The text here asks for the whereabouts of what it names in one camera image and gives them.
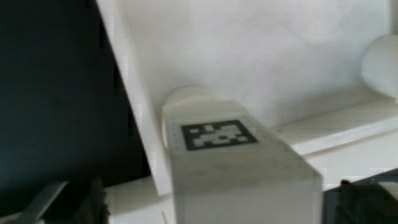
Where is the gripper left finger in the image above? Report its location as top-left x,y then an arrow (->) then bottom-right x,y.
11,178 -> 110,224

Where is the white U-shaped obstacle fence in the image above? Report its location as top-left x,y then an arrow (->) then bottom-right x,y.
107,98 -> 398,224

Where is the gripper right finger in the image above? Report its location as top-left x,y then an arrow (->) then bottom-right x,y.
322,168 -> 398,224

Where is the white table leg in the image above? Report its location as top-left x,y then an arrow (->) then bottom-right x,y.
162,86 -> 323,224
361,35 -> 398,101

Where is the white square table top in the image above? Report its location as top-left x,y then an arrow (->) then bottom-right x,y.
96,0 -> 398,192

